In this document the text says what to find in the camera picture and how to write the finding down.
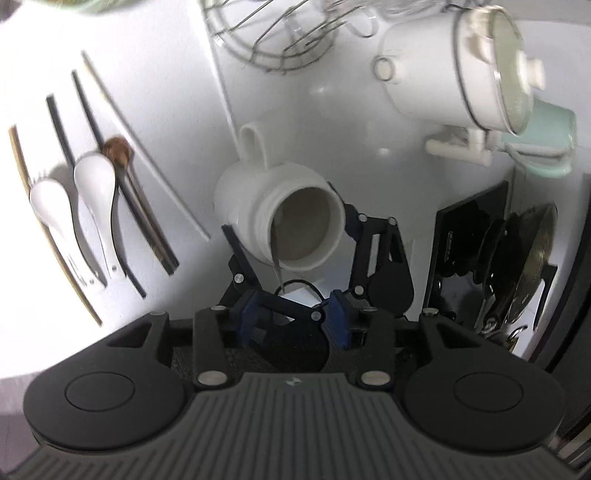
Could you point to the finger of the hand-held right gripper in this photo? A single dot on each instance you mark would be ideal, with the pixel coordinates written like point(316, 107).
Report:
point(374, 244)
point(240, 272)

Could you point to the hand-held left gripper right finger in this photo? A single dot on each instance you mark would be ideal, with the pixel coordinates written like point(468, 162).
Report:
point(337, 321)

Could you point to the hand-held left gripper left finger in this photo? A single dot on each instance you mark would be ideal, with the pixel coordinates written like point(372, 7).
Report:
point(249, 318)

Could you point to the white chopstick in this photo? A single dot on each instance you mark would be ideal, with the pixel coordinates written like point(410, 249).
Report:
point(199, 229)

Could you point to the white ceramic jar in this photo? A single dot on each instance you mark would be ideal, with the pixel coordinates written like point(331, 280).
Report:
point(258, 194)

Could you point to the wooden spoon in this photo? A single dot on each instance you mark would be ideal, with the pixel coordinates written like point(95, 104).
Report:
point(116, 150)

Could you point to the white ceramic spoon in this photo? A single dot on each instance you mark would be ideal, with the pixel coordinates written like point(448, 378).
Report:
point(94, 175)
point(48, 198)

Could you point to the wooden chopstick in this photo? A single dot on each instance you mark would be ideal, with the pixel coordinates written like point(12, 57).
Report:
point(18, 152)

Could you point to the black glossy stand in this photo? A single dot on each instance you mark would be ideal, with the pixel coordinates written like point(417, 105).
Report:
point(461, 221)

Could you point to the mint green cup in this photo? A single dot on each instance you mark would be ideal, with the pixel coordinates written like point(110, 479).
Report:
point(554, 120)

